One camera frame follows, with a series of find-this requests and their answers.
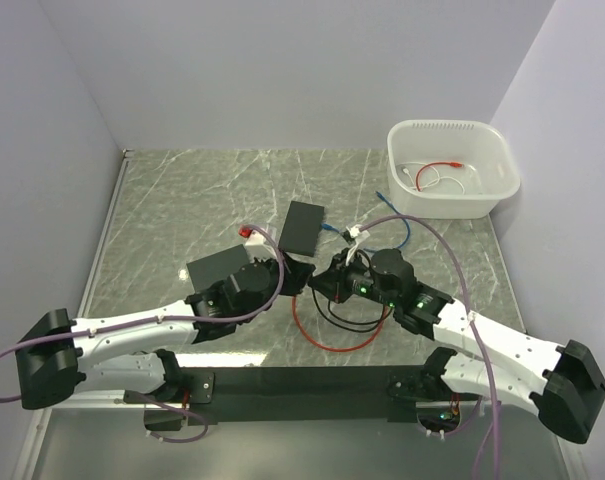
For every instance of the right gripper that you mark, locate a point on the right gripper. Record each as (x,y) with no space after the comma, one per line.
(333,283)

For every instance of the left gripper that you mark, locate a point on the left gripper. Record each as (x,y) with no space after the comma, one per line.
(295,274)

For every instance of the black network switch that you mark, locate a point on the black network switch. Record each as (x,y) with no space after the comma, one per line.
(301,229)

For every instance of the black box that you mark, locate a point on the black box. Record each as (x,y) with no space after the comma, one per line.
(206,271)

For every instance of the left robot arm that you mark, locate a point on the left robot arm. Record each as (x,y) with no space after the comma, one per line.
(62,356)

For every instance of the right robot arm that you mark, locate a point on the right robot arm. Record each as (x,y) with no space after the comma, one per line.
(562,385)

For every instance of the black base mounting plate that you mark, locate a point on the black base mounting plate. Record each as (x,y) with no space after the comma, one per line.
(237,394)

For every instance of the white plastic basin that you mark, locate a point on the white plastic basin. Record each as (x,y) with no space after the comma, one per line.
(449,169)

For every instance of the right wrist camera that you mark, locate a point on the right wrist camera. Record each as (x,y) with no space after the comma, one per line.
(357,236)

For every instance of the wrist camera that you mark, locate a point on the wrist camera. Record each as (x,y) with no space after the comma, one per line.
(256,244)
(357,236)

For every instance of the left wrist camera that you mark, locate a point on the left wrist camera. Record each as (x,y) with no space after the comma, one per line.
(256,244)

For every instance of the aluminium frame rail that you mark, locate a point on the aluminium frame rail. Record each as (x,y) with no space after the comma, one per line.
(82,402)

